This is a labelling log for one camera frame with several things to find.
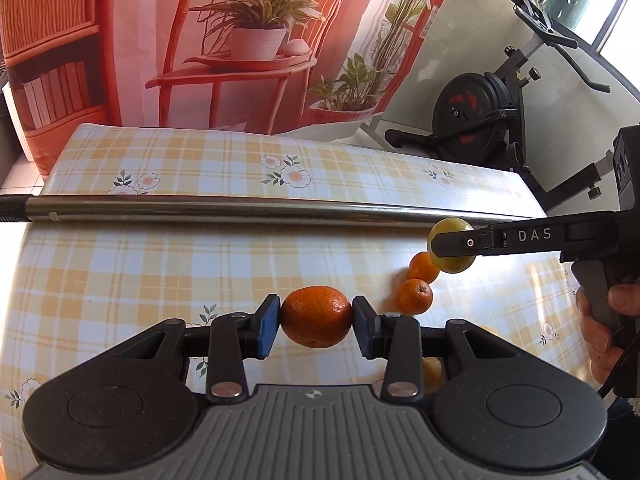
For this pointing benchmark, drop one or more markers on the long metal pole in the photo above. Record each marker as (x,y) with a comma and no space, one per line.
(200,208)

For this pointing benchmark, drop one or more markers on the small orange mandarin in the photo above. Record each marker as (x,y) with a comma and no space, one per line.
(316,316)
(414,296)
(433,374)
(424,267)

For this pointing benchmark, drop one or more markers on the black exercise bike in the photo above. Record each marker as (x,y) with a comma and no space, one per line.
(470,110)

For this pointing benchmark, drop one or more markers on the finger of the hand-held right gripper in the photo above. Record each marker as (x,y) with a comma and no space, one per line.
(460,244)

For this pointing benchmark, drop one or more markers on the person's right hand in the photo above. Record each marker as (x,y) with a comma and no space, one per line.
(595,340)

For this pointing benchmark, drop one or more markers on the printed backdrop cloth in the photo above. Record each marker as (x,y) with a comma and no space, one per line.
(130,35)

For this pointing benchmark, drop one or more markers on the plaid floral tablecloth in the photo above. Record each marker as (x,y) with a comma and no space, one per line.
(150,265)

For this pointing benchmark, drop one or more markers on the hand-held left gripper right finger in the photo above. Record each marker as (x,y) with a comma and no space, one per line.
(362,329)

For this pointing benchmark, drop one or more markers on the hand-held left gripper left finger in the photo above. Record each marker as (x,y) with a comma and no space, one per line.
(267,327)

